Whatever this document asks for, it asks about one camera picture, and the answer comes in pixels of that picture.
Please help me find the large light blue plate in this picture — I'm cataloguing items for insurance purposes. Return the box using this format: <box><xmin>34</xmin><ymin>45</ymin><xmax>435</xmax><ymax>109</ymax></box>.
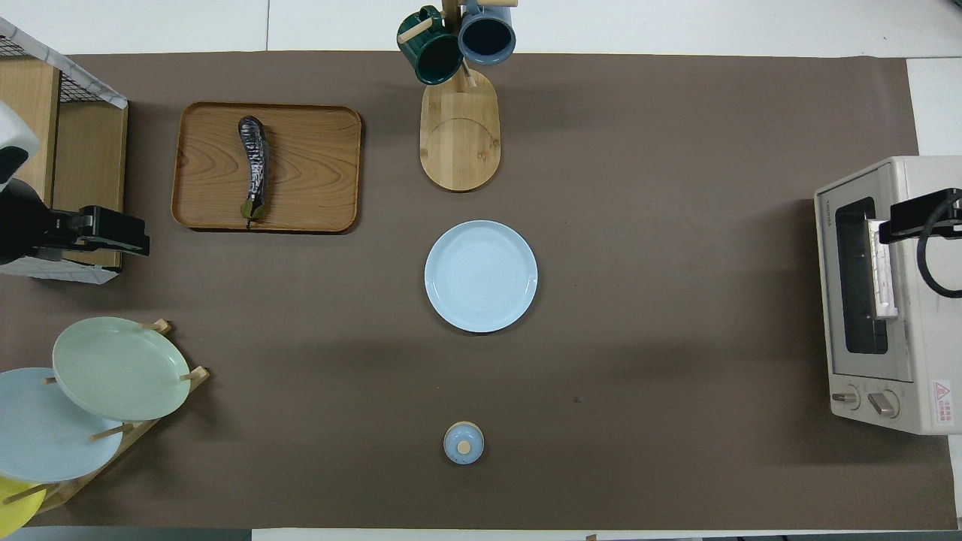
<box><xmin>0</xmin><ymin>367</ymin><xmax>125</xmax><ymax>484</ymax></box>

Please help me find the wooden plate rack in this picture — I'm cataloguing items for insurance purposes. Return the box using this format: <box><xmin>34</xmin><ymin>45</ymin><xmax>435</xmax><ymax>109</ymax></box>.
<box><xmin>0</xmin><ymin>319</ymin><xmax>210</xmax><ymax>515</ymax></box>

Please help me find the toaster oven glass door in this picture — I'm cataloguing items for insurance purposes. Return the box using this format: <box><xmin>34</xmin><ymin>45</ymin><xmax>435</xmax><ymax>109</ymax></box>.
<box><xmin>814</xmin><ymin>167</ymin><xmax>916</xmax><ymax>384</ymax></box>

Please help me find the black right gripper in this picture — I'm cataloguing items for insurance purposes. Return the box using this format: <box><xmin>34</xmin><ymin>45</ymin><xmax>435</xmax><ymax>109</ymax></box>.
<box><xmin>879</xmin><ymin>189</ymin><xmax>962</xmax><ymax>245</ymax></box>

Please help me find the yellow plate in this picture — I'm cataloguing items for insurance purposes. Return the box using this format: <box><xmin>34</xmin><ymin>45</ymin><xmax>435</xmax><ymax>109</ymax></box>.
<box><xmin>0</xmin><ymin>476</ymin><xmax>46</xmax><ymax>540</ymax></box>

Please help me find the dark purple eggplant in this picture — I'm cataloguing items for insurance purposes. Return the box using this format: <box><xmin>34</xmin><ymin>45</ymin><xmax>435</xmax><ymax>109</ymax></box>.
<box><xmin>237</xmin><ymin>116</ymin><xmax>270</xmax><ymax>226</ymax></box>

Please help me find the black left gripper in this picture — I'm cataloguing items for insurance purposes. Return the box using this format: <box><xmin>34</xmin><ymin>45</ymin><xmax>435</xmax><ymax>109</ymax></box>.
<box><xmin>75</xmin><ymin>206</ymin><xmax>150</xmax><ymax>258</ymax></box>

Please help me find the pale green plate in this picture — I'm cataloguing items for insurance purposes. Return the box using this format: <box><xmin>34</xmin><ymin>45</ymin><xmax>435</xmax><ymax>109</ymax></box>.
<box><xmin>52</xmin><ymin>316</ymin><xmax>192</xmax><ymax>422</ymax></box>

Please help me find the small light blue plate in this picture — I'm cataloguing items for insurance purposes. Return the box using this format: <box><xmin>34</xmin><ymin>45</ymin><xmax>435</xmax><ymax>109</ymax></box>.
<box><xmin>424</xmin><ymin>219</ymin><xmax>539</xmax><ymax>334</ymax></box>

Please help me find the blue mug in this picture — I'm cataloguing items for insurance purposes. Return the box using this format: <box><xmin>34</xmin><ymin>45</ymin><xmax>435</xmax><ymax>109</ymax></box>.
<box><xmin>458</xmin><ymin>0</ymin><xmax>517</xmax><ymax>66</ymax></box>

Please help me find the dark green mug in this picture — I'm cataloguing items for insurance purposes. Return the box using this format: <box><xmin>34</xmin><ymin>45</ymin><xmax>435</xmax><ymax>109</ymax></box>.
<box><xmin>397</xmin><ymin>6</ymin><xmax>464</xmax><ymax>86</ymax></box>

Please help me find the wooden serving tray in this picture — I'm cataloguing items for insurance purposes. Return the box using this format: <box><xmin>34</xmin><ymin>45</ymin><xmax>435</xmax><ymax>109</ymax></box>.
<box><xmin>171</xmin><ymin>101</ymin><xmax>362</xmax><ymax>234</ymax></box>

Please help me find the brown table mat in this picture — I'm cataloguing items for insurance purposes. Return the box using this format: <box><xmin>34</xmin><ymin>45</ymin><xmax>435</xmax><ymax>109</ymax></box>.
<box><xmin>0</xmin><ymin>51</ymin><xmax>959</xmax><ymax>531</ymax></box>

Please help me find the wooden mug tree stand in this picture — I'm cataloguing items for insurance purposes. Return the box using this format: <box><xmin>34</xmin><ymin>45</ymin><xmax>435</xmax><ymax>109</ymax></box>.
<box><xmin>398</xmin><ymin>0</ymin><xmax>519</xmax><ymax>193</ymax></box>

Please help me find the wooden two-level shelf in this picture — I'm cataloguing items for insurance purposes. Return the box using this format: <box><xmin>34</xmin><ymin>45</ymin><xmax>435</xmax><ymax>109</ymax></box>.
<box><xmin>0</xmin><ymin>56</ymin><xmax>130</xmax><ymax>270</ymax></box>

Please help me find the cream toaster oven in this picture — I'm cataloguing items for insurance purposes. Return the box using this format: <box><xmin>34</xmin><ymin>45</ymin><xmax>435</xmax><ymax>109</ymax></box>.
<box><xmin>814</xmin><ymin>156</ymin><xmax>962</xmax><ymax>436</ymax></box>

